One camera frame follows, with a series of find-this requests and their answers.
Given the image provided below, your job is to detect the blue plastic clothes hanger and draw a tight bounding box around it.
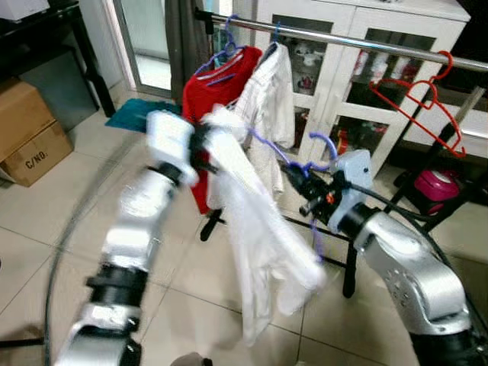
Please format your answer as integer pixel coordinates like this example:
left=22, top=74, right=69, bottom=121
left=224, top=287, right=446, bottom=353
left=263, top=21, right=284, bottom=62
left=246, top=126, right=342, bottom=264

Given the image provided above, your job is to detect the white thin garment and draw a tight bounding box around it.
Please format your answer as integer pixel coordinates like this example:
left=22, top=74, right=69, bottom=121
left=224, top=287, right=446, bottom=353
left=200, top=105, right=330, bottom=345

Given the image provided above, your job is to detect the purple clothes hanger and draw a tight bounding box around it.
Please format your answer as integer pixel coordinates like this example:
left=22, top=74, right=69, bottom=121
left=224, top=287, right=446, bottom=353
left=193, top=14, right=249, bottom=85

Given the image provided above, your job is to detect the red clothes hanger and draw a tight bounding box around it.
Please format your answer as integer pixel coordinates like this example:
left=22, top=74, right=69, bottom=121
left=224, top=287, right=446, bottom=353
left=369, top=50, right=467, bottom=159

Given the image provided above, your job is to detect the red shirt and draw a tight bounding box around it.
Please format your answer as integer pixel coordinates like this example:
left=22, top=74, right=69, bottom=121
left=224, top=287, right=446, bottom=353
left=181, top=46, right=264, bottom=216

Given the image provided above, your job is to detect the teal cloth mat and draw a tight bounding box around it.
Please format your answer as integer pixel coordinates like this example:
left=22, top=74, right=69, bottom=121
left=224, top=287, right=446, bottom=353
left=105, top=98, right=184, bottom=134

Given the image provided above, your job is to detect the white button shirt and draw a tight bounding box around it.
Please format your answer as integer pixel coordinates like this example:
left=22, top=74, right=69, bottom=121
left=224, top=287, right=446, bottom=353
left=231, top=42, right=298, bottom=201

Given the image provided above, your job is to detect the grey curtain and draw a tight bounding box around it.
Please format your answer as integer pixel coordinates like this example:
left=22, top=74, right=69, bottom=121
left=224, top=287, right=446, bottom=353
left=164, top=0, right=213, bottom=81

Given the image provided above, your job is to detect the white framed glass door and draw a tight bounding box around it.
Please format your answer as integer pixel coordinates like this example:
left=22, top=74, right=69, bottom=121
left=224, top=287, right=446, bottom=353
left=113, top=0, right=184, bottom=98

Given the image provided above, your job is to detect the cardboard box printed C/NO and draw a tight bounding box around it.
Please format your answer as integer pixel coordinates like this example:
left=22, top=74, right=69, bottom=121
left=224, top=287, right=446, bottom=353
left=0, top=122, right=75, bottom=188

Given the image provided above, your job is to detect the brown cardboard box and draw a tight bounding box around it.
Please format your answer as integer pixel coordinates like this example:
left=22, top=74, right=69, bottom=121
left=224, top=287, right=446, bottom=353
left=0, top=76, right=58, bottom=157

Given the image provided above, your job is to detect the white glass door cabinet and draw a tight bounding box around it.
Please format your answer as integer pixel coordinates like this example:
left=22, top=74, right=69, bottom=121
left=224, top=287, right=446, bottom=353
left=255, top=0, right=470, bottom=178

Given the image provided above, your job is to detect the black television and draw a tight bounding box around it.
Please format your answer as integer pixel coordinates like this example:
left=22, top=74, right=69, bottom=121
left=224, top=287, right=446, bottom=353
left=457, top=21, right=488, bottom=108

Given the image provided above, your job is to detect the black desk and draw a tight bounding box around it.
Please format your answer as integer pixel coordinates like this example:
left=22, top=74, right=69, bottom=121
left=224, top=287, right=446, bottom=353
left=0, top=0, right=117, bottom=117

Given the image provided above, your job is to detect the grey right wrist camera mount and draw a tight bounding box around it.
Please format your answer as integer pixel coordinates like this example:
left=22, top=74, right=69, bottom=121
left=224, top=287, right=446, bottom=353
left=328, top=149, right=374, bottom=233

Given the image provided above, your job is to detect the black clothes rack frame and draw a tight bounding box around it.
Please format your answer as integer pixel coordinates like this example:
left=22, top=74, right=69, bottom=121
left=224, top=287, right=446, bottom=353
left=194, top=8, right=488, bottom=300

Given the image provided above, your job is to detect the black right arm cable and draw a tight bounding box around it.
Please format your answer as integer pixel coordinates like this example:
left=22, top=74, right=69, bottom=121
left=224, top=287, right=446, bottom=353
left=357, top=185, right=488, bottom=325

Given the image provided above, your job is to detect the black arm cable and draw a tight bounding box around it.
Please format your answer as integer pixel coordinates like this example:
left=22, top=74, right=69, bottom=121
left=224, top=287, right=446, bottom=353
left=357, top=185, right=488, bottom=325
left=42, top=136, right=153, bottom=366

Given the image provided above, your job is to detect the silver rack rail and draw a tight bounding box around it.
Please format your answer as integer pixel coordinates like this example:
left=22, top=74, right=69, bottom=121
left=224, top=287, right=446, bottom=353
left=194, top=8, right=488, bottom=74

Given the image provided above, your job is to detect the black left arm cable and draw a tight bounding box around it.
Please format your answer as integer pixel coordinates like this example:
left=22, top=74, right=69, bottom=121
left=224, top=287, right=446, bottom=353
left=42, top=136, right=153, bottom=366

